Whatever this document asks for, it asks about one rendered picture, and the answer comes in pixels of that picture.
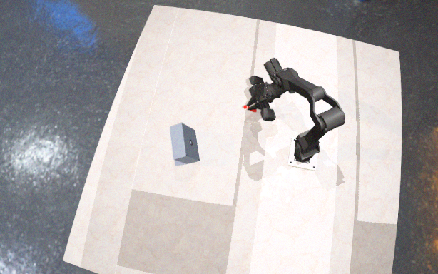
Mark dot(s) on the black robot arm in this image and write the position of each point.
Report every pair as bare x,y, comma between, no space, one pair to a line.
287,80

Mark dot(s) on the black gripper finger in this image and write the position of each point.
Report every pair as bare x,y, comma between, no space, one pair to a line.
255,106
250,102

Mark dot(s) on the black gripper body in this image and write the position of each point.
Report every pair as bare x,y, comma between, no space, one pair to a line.
267,113

